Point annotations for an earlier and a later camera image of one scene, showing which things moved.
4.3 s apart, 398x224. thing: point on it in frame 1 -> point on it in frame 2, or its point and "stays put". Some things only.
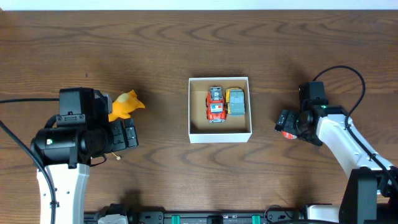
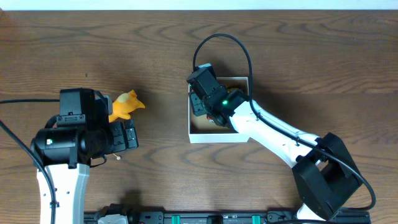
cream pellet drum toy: [118, 157] stays put
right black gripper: [286, 120] -> [199, 108]
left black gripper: [123, 134] stays put
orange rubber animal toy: [124, 103] stays put
